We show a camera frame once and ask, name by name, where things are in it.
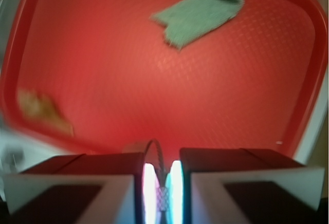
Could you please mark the brown spiral seashell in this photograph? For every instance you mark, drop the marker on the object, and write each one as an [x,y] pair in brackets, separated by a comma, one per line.
[41,108]

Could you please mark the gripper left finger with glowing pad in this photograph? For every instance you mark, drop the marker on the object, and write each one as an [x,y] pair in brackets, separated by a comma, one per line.
[81,189]

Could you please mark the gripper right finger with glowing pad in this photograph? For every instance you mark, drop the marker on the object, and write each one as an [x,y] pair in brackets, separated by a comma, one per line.
[244,186]

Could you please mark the silver key bunch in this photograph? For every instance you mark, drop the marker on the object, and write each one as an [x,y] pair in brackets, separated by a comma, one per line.
[153,155]

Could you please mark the red plastic tray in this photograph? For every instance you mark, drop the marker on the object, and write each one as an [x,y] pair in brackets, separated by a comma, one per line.
[251,83]

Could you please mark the teal terry cloth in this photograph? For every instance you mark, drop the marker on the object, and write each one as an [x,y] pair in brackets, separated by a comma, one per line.
[188,20]

